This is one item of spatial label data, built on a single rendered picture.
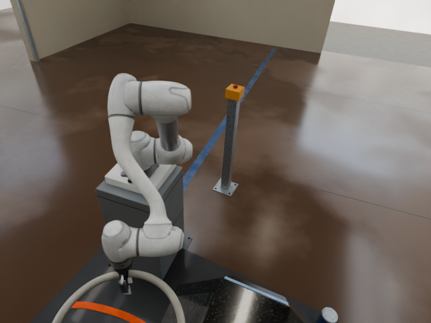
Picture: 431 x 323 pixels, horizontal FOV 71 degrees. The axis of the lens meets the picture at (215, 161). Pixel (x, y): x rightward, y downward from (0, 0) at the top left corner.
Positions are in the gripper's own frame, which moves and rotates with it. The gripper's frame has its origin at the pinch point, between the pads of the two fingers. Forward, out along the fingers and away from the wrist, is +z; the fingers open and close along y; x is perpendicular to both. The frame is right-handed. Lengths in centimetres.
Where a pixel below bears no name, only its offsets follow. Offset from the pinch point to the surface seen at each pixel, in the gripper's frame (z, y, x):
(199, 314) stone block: 4.5, 12.9, 30.8
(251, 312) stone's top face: 0, 15, 52
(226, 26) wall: 90, -654, 139
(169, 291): -10.8, 9.5, 18.3
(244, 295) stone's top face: 1, 8, 51
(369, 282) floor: 81, -31, 167
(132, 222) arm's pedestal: 26, -54, -6
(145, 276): -10.9, 2.5, 8.8
